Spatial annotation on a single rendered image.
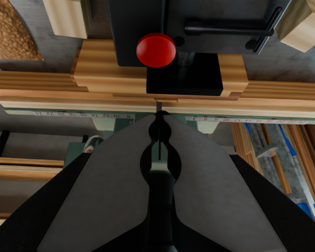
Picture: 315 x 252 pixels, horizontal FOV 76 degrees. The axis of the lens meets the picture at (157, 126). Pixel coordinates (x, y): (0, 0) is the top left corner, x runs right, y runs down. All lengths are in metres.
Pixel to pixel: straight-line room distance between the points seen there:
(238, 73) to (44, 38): 0.27
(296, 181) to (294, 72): 0.79
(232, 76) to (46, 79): 0.30
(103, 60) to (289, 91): 0.31
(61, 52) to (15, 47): 0.06
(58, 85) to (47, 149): 2.59
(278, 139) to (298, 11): 0.94
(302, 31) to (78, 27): 0.25
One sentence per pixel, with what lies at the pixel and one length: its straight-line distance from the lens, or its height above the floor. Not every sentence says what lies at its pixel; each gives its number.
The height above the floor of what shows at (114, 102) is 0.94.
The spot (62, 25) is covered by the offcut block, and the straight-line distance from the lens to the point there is 0.28.
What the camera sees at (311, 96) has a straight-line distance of 0.44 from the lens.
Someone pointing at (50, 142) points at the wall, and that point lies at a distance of 2.98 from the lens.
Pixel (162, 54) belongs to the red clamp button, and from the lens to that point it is 0.16.
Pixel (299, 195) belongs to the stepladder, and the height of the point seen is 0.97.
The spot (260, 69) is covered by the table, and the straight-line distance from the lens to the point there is 0.39.
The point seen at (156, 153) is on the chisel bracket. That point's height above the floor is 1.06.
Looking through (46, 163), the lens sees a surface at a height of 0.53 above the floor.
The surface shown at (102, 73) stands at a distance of 0.27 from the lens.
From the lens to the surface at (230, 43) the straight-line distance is 0.19.
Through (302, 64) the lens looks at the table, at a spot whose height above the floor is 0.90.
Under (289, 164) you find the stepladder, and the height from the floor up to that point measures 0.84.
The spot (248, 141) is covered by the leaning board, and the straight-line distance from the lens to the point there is 2.05.
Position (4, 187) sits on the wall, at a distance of 2.99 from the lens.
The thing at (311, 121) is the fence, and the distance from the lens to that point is 0.47.
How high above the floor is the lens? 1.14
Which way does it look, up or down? 28 degrees down
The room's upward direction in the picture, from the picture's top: 179 degrees counter-clockwise
